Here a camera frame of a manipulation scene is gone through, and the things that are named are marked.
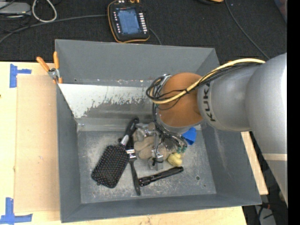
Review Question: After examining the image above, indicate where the yellow toy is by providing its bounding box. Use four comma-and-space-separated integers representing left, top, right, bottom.
167, 152, 184, 167

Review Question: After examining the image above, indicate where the beige plush toy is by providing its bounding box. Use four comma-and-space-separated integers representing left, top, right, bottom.
133, 122, 170, 160

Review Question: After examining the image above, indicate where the black brush with metal ferrule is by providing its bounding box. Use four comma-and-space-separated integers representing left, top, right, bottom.
125, 137, 142, 196

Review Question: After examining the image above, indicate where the blue cloth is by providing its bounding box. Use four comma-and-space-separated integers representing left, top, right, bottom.
182, 127, 197, 146

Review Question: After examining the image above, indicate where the black paddle hairbrush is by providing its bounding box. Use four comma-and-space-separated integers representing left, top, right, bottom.
90, 117, 140, 189

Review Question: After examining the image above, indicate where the grey metal bin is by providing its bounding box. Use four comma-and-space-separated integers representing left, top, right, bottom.
54, 39, 263, 223

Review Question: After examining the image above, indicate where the pale cardboard board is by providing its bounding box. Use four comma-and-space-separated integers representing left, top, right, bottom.
13, 75, 62, 220

